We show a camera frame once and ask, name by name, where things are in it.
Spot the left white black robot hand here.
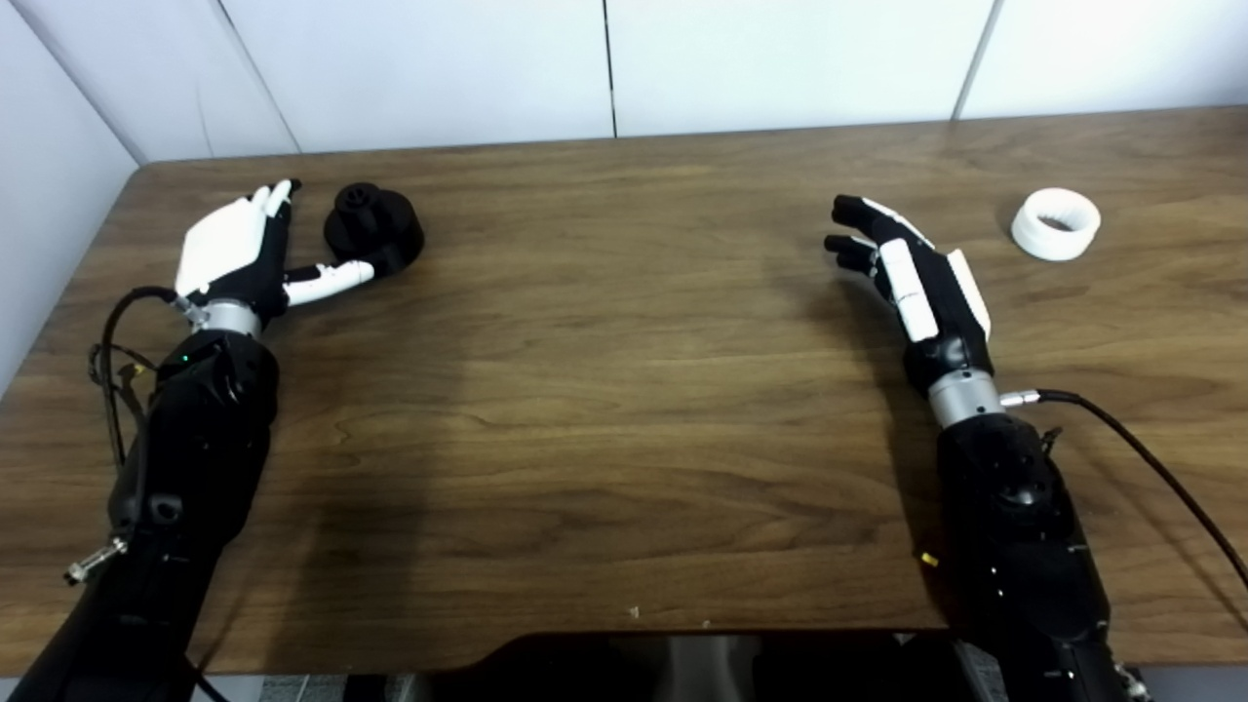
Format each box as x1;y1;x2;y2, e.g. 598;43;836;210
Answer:
174;178;377;329

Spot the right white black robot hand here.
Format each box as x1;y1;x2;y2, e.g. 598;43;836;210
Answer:
824;194;995;395

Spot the white ribbed ring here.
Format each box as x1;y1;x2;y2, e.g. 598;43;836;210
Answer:
1010;187;1103;263

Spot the round black part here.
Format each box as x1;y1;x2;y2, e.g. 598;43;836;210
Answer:
324;182;426;280

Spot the black robot torso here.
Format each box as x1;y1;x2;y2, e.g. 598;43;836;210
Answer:
419;632;976;702

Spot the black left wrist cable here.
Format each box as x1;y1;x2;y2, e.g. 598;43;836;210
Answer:
97;286;196;469

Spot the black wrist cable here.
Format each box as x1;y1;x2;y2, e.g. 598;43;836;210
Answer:
97;286;196;469
999;388;1248;592

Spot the thin wire on left arm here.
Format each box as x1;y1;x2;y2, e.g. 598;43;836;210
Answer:
88;341;157;410

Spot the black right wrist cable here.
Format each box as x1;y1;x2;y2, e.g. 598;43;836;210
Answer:
999;388;1248;592

